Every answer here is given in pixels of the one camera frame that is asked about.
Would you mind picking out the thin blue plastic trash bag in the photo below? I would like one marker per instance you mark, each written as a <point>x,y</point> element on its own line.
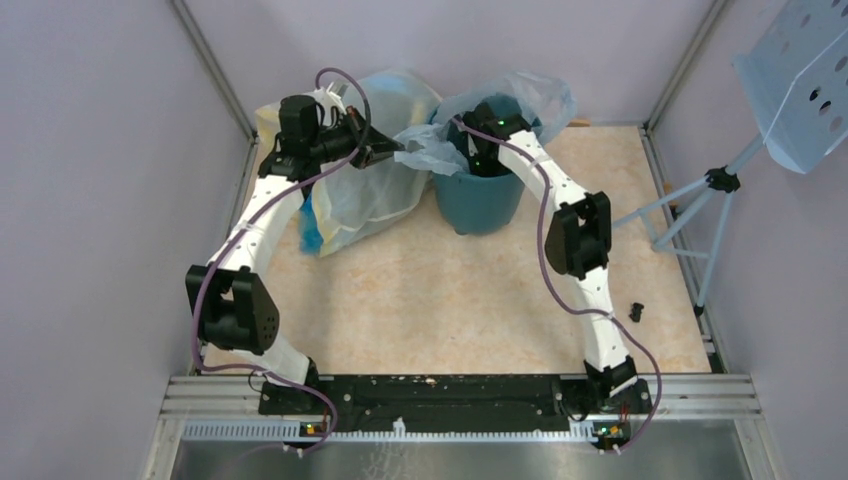
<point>546,103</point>

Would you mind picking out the teal plastic trash bin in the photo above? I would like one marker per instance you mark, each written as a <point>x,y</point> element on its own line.
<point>474,205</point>

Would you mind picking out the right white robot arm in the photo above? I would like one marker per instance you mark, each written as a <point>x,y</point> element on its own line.
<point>574,234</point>

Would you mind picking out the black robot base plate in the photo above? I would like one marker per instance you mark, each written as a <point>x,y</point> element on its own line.
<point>454,403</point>

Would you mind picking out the light blue tripod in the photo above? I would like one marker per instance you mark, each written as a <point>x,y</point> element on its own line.
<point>723,180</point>

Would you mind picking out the large full translucent bag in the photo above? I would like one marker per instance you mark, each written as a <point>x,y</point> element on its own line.
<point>353,204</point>

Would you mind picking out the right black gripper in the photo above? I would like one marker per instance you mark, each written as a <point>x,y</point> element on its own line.
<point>471,159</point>

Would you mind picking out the perforated light blue panel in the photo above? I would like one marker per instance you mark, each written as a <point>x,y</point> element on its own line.
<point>795,80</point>

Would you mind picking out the small black loose part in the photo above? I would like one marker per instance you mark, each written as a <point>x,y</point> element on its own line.
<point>636,312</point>

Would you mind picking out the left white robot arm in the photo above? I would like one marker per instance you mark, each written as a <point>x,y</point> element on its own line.
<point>231,306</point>

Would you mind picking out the white toothed rail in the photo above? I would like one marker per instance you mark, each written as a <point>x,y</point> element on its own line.
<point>290,431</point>

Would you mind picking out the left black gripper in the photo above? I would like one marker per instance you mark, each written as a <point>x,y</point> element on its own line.
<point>375,147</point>

